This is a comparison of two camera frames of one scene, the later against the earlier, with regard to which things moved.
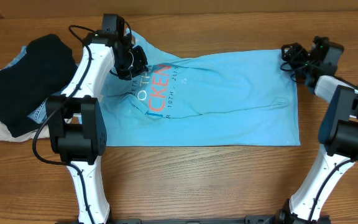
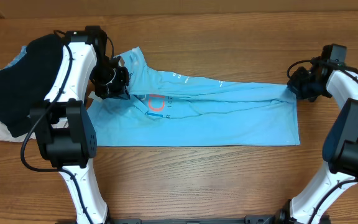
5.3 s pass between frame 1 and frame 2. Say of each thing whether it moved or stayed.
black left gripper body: moved
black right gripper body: moved
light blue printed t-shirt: moved
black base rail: stayed
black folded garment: stayed
